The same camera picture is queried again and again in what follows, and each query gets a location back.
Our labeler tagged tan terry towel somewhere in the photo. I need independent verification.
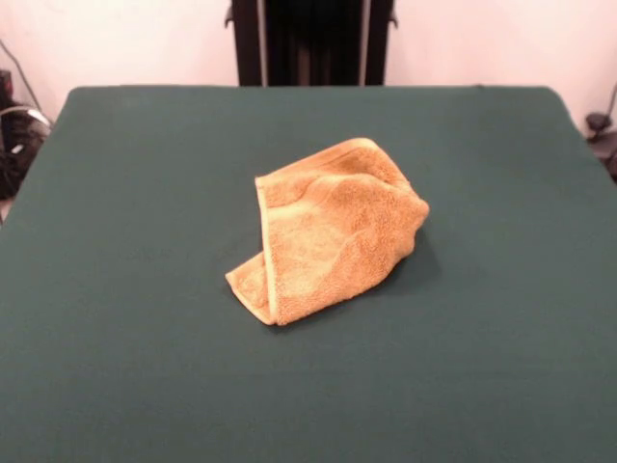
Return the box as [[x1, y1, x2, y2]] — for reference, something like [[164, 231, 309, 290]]
[[225, 137, 431, 327]]

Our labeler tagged dark green table cloth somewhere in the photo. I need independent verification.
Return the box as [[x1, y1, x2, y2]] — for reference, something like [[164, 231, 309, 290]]
[[0, 84, 617, 463]]

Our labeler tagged black rounded floor base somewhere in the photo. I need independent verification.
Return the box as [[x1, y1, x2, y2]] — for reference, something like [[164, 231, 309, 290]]
[[585, 112, 617, 182], [0, 98, 52, 200]]

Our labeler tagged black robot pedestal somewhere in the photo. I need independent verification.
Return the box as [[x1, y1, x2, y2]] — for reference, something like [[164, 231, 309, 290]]
[[224, 0, 400, 88]]

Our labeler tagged grey cable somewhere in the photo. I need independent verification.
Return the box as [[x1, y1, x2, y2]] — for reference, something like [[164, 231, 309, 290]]
[[0, 39, 53, 127]]

